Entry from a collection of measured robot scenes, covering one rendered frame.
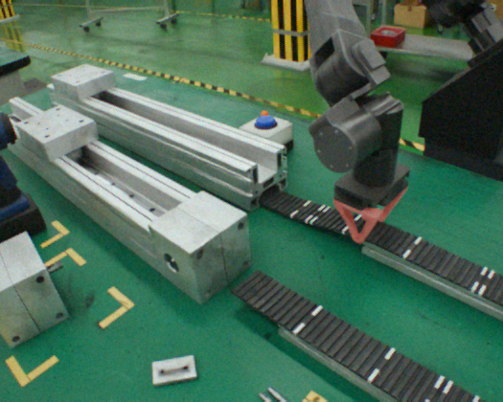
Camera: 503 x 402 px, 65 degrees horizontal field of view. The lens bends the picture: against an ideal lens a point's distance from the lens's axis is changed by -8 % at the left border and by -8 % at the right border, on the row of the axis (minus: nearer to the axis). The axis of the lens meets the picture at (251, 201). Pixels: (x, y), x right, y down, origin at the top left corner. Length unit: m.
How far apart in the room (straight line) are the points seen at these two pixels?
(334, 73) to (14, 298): 0.48
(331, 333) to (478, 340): 0.19
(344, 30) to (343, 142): 0.16
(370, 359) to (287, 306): 0.12
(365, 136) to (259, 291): 0.23
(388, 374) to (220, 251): 0.25
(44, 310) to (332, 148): 0.42
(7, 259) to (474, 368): 0.60
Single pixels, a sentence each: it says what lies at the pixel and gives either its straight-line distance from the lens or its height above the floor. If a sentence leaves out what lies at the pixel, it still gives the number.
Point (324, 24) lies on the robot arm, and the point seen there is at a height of 1.09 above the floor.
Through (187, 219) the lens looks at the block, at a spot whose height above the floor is 0.87.
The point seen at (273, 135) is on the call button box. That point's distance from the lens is 0.84.
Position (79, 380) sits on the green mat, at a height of 0.78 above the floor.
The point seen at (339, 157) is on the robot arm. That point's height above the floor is 0.98.
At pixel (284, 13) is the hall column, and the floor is 0.46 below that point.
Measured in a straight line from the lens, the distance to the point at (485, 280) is 0.60.
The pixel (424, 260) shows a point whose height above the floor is 0.81.
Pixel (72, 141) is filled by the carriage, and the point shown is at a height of 0.88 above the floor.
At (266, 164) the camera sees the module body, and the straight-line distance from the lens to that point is 0.75.
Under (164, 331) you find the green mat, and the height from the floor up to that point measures 0.78.
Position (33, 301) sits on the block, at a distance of 0.59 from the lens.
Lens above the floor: 1.21
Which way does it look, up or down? 35 degrees down
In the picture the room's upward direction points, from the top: 5 degrees counter-clockwise
